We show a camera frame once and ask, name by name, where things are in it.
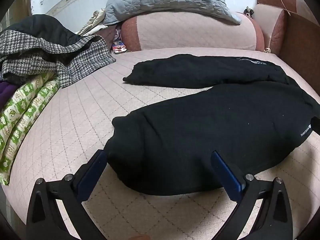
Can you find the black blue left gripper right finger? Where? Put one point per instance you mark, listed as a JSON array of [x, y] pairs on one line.
[[274, 219]]

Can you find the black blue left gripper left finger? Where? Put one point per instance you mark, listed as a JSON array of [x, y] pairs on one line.
[[44, 220]]

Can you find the black pants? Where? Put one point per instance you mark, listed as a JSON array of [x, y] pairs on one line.
[[248, 111]]

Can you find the green white patterned blanket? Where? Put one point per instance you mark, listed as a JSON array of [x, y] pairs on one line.
[[20, 113]]

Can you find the purple cloth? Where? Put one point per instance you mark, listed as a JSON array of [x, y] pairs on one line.
[[6, 92]]

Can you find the houndstooth black white coat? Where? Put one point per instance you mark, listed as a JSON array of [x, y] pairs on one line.
[[40, 44]]

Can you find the red blue small package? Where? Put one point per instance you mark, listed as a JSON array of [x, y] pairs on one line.
[[118, 47]]

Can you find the pink rust square cushion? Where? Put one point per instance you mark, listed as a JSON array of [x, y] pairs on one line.
[[273, 23]]

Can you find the cream folded cloth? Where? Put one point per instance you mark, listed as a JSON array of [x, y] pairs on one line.
[[94, 24]]

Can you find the black dark object at headboard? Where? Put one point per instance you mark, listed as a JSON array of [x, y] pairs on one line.
[[249, 12]]

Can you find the pink and rust bolster pillow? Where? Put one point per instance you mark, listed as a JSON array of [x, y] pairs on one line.
[[169, 29]]

